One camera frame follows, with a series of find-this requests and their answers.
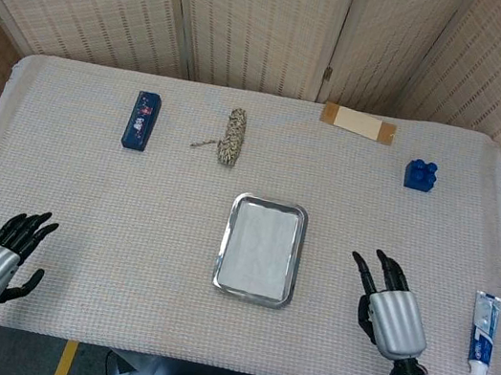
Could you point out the white woven tablecloth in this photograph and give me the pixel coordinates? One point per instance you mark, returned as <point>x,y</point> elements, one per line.
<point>131,205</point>

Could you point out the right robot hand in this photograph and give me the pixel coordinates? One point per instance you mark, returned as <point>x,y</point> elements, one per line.
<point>396,325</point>

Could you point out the white blue toothpaste tube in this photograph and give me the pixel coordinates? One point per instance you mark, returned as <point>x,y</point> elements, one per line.
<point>482,335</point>

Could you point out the dark blue printed box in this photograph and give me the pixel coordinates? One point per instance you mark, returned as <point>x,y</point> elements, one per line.
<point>141,122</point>

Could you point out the metal screen hinge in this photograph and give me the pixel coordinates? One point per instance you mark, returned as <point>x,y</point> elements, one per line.
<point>328,74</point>

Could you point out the silver metal tray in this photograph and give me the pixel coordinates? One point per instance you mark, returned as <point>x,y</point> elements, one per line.
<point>297,254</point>

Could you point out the blue building block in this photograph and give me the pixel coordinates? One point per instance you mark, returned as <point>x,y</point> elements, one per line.
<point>419,178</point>

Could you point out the cardboard strip with cream card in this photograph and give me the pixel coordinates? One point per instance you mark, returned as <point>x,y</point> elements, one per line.
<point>359,124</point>

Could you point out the white paper sheet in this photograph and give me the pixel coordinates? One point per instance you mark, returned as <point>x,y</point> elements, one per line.
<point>258,252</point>

